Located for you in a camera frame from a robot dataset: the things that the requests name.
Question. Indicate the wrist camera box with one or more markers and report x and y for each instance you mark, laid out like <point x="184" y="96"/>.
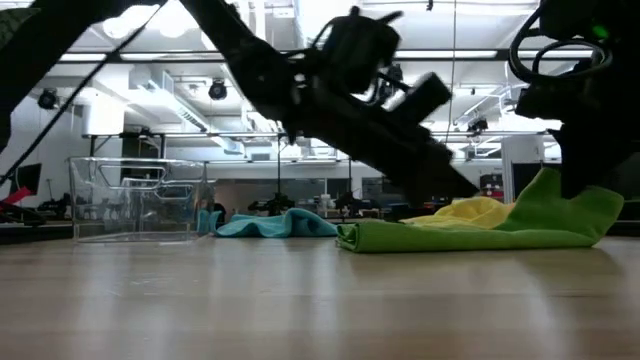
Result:
<point x="542" y="102"/>
<point x="425" y="97"/>

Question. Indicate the blue microfiber towel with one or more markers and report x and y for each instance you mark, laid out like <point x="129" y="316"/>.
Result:
<point x="280" y="227"/>

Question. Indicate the white wall cabinet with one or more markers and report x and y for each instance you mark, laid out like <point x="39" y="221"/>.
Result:
<point x="102" y="117"/>

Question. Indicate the small black background monitor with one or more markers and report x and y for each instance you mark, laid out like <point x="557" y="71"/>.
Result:
<point x="27" y="179"/>

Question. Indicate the black background robot arm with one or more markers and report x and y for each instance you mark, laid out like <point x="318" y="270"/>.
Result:
<point x="275" y="205"/>
<point x="350" y="202"/>

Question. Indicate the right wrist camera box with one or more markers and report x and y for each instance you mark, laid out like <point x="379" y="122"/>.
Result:
<point x="542" y="102"/>

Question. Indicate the black ceiling lamp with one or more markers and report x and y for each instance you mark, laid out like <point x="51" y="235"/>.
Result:
<point x="218" y="90"/>
<point x="48" y="101"/>

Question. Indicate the clear plastic basket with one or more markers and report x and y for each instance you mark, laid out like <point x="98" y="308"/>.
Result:
<point x="100" y="220"/>

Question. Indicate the red bar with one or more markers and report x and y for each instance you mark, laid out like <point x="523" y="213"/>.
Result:
<point x="17" y="196"/>

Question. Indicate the black partition panels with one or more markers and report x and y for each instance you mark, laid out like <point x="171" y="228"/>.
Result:
<point x="525" y="180"/>

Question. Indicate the green artificial plant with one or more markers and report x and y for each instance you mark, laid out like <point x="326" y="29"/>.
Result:
<point x="10" y="27"/>

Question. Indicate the green microfiber towel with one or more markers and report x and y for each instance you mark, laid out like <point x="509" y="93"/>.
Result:
<point x="450" y="237"/>

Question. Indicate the yellow microfiber towel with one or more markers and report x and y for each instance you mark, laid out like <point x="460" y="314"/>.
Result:
<point x="470" y="212"/>

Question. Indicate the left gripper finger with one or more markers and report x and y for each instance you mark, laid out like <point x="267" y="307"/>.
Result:
<point x="435" y="182"/>

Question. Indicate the black background rig frame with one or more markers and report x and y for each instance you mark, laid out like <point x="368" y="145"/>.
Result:
<point x="278" y="170"/>

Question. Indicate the white pillar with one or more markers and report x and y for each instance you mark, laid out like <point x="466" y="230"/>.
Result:
<point x="522" y="150"/>

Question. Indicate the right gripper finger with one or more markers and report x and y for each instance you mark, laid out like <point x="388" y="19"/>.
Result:
<point x="580" y="175"/>

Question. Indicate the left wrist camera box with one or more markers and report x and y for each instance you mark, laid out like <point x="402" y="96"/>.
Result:
<point x="425" y="97"/>

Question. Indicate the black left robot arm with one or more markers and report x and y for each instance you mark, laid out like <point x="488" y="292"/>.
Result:
<point x="250" y="55"/>

